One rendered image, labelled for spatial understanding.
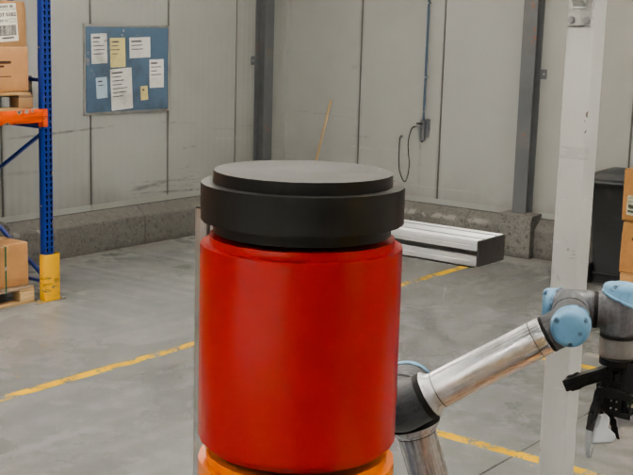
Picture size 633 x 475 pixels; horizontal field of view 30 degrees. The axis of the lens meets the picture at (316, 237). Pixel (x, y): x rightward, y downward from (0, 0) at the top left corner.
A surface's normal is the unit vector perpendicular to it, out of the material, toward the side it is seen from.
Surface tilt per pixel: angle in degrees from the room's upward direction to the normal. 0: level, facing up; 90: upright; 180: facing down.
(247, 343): 90
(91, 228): 90
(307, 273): 90
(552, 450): 90
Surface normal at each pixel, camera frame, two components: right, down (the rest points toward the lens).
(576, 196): -0.62, 0.12
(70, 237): 0.80, 0.13
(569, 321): -0.20, 0.18
